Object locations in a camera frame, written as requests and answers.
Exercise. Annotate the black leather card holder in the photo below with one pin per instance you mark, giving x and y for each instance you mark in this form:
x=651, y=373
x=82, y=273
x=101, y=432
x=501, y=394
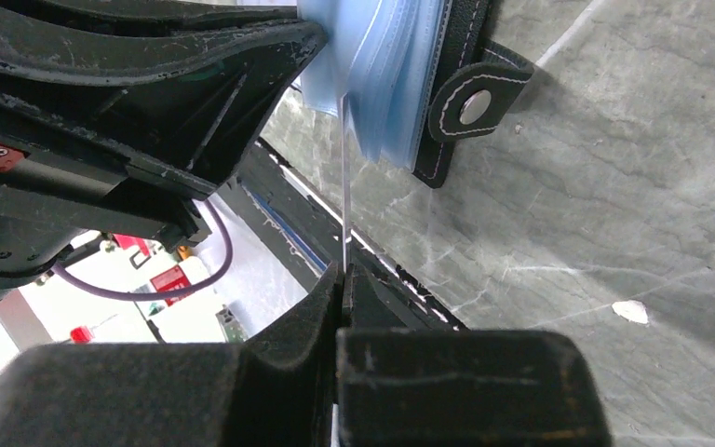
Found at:
x=410, y=79

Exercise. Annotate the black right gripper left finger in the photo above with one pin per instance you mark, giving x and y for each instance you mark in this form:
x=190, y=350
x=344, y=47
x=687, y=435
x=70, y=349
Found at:
x=276, y=389

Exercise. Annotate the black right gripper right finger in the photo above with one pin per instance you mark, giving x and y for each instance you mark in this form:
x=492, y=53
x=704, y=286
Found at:
x=400, y=386

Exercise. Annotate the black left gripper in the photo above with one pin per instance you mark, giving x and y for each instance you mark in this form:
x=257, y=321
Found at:
x=104, y=105

